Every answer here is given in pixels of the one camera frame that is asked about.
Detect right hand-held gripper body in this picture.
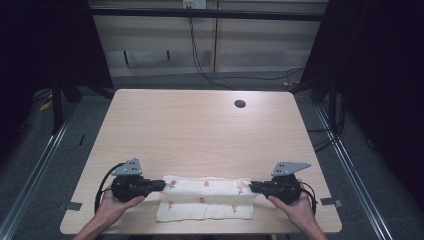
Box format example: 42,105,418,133
263,161,313,206

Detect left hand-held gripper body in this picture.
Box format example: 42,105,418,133
110,157,155,204

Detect white towel with tag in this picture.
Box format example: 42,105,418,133
155,175,258,223

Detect person's right hand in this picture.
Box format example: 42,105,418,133
267,179,318,228

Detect person's left hand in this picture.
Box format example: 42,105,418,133
95,185,146,225

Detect grey tape strip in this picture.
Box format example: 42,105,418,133
64,201,83,212
319,197,343,208

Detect black upright stand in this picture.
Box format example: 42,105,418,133
50,84,64,136

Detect black curtain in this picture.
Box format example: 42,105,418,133
299,0,424,201
0,0,114,161

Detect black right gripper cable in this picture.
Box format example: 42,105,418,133
299,181,318,217

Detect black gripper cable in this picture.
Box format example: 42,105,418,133
93,161,127,215
299,181,318,217

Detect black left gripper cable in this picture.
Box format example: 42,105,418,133
93,161,127,215

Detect metal floor rail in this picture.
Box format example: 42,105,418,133
313,103,396,240
0,103,78,240

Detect black floor cables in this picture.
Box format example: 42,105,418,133
306,96,348,154

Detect black hanging wall cable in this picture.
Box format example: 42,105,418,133
188,16,305,92

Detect black horizontal frame bar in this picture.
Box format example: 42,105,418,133
89,7,326,22

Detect white wall power outlet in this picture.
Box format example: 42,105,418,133
181,0,208,10

